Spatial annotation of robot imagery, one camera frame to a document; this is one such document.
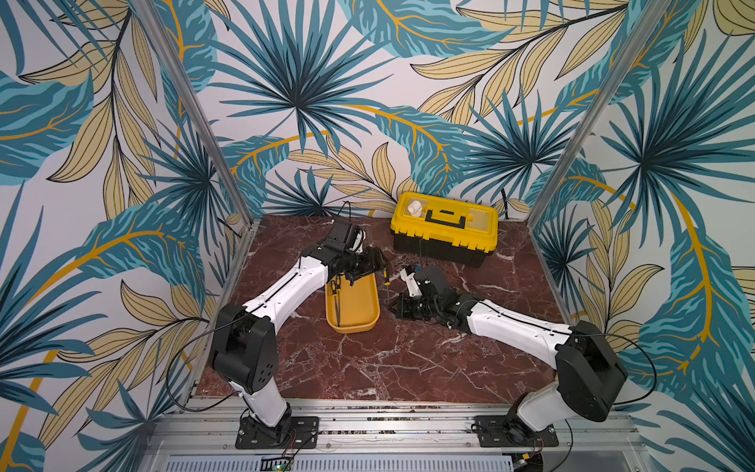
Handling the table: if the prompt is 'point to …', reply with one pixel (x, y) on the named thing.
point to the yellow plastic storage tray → (360, 306)
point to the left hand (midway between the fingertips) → (380, 268)
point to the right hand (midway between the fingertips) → (387, 306)
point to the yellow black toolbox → (443, 229)
